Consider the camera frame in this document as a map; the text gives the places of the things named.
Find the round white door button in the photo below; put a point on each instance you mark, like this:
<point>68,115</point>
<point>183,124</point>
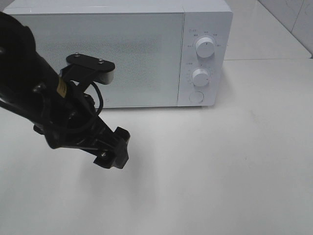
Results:
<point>196,97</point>

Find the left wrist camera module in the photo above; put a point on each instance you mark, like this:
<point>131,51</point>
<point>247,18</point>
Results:
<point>80,66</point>

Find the white microwave knob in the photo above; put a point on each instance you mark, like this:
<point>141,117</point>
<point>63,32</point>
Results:
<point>200,77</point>
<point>205,46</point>

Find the white microwave door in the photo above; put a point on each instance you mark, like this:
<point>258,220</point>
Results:
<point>145,49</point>

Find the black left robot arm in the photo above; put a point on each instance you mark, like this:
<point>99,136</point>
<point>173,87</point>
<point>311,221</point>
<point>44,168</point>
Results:
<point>22,69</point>

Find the white microwave oven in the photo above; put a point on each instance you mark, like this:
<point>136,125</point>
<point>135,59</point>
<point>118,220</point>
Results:
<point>200,18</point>

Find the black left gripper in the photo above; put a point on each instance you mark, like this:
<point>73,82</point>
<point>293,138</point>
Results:
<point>73,122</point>

